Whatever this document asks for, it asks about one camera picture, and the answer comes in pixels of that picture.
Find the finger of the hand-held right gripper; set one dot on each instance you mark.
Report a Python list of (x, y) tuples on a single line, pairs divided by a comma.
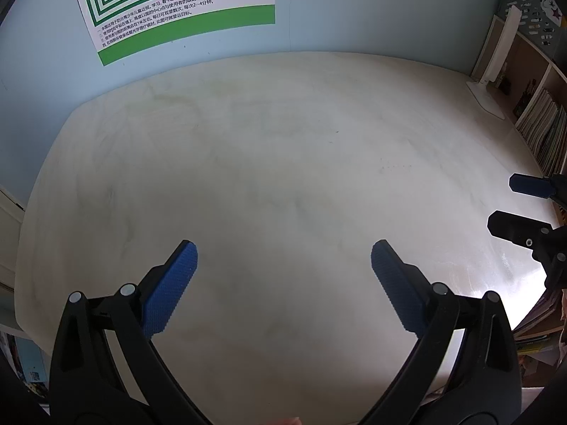
[(514, 225), (529, 184)]

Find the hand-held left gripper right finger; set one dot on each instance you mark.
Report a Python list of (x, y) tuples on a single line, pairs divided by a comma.
[(396, 292)]

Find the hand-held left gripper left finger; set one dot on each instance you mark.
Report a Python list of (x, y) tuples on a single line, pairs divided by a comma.
[(172, 292)]

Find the row of colourful books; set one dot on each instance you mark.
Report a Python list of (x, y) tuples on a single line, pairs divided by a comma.
[(538, 323)]

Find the row of leaning books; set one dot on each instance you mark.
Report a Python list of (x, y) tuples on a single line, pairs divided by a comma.
[(547, 133)]

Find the wooden bookshelf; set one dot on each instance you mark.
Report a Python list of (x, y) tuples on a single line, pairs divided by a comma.
[(536, 90)]

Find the white desk lamp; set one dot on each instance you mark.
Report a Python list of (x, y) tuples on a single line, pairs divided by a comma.
[(485, 97)]

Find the light blue box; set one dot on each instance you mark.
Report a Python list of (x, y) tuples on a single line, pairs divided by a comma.
[(33, 361)]

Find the grey blue plastic basket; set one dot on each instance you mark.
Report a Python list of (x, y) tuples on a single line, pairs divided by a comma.
[(531, 13)]

